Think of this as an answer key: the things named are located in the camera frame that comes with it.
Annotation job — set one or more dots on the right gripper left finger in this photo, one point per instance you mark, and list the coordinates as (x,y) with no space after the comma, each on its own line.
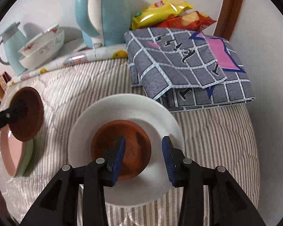
(57,203)

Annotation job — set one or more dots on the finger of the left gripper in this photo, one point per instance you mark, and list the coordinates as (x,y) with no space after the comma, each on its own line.
(4,118)

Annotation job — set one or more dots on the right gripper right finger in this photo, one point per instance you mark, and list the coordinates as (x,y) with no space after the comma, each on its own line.
(228,203)

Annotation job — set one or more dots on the pink plastic plate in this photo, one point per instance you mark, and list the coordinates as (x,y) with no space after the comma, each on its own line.
(11,151)

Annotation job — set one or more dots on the brown clay bowl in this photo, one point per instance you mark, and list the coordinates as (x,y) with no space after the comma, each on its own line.
(27,114)
(124,145)

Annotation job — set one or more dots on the green plastic plate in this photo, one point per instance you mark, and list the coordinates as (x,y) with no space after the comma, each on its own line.
(25,157)

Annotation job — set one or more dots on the large white ceramic bowl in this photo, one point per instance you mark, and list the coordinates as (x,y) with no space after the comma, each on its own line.
(143,123)

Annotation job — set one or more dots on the patterned gift box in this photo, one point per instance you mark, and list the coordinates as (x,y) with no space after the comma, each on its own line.
(4,79)

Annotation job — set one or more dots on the white bowl with grey scrolls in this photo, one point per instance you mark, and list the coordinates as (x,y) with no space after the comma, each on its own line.
(43,53)

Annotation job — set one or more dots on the light blue thermos jug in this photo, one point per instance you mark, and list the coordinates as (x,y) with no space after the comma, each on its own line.
(13,40)

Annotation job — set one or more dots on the patterned bowl with red bats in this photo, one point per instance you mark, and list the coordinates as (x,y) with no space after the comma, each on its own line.
(39,40)

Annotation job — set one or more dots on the rolled fruit pattern mat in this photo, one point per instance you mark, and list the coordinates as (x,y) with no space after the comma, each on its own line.
(85,56)

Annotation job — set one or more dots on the grey checked folded cloth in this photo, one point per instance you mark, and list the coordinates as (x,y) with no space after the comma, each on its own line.
(185,70)

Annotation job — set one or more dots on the light blue electric kettle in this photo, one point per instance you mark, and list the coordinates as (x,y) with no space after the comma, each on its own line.
(103,22)

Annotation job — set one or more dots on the orange chips bag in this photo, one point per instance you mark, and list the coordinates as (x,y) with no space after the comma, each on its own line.
(194,21)

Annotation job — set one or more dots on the yellow chips bag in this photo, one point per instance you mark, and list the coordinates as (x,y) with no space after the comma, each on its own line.
(158,12)

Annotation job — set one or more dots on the brown wooden door frame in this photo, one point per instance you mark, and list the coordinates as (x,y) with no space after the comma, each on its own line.
(227,19)

